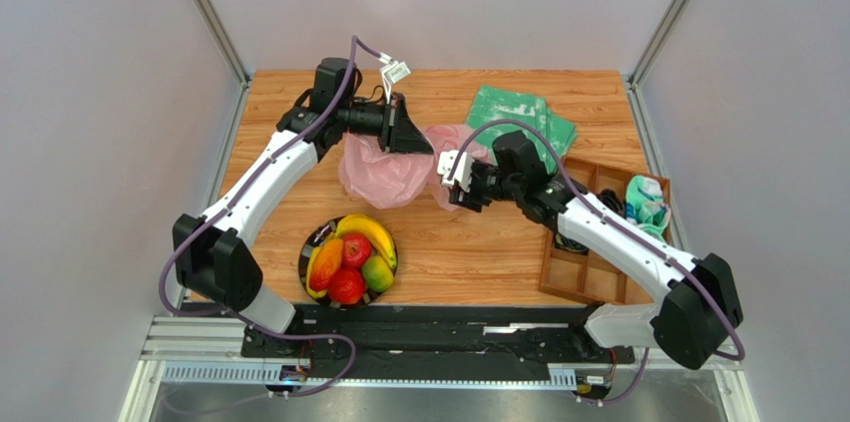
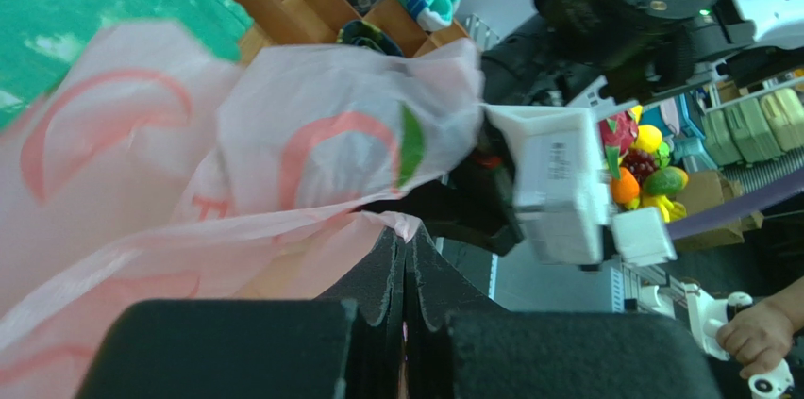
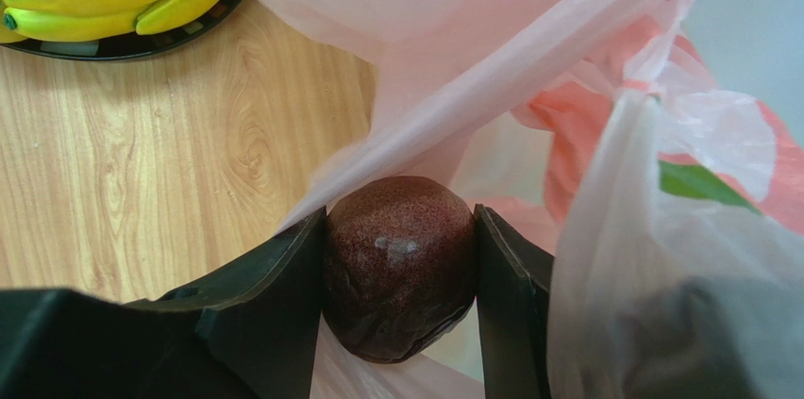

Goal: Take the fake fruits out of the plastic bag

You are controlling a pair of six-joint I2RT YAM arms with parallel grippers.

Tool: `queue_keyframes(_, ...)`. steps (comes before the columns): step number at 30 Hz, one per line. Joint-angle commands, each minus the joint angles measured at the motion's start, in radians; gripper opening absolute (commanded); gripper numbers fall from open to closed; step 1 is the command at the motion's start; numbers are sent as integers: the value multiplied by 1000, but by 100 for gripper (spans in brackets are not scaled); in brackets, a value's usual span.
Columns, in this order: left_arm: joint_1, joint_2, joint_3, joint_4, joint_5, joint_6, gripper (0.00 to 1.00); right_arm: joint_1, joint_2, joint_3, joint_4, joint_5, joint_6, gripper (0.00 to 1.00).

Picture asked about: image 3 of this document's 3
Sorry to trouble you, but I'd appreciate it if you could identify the dark plum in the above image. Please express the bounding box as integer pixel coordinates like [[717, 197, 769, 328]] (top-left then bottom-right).
[[323, 175, 478, 364]]

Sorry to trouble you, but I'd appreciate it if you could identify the pink plastic bag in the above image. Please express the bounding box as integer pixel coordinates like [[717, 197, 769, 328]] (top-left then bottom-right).
[[260, 0, 803, 398]]

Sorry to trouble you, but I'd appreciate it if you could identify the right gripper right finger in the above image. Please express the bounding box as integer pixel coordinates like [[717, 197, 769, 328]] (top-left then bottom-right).
[[475, 205, 554, 398]]

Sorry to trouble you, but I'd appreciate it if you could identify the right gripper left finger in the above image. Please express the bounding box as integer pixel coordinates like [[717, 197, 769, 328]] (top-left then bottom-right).
[[1, 209, 326, 398]]

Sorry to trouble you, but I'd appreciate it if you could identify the dark round plate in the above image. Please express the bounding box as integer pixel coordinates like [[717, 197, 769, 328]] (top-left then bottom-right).
[[1, 0, 243, 61]]

